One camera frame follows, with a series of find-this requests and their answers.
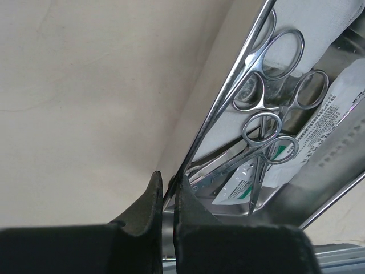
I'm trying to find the steel surgical scissors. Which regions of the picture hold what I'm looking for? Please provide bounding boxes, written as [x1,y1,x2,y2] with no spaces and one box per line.
[189,111,299,215]

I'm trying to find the green suture packet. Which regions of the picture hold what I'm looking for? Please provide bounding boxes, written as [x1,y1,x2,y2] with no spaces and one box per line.
[212,140,293,206]

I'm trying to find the beige cloth drape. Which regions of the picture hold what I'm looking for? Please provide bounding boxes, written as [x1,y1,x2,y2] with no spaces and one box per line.
[0,0,365,246]

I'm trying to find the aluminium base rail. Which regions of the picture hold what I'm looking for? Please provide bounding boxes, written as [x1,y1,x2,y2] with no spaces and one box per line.
[314,243,364,274]

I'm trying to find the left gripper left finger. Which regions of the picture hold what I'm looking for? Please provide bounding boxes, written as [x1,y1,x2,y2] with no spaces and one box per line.
[1,171,163,273]

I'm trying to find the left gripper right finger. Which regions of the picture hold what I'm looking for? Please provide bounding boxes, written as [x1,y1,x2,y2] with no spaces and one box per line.
[173,176,321,273]

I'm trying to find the stainless steel tray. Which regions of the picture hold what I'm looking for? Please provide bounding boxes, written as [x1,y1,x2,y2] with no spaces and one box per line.
[162,0,365,260]

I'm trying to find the white gauze pad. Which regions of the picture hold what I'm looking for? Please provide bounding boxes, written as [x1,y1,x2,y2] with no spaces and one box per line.
[193,111,252,161]
[263,0,364,76]

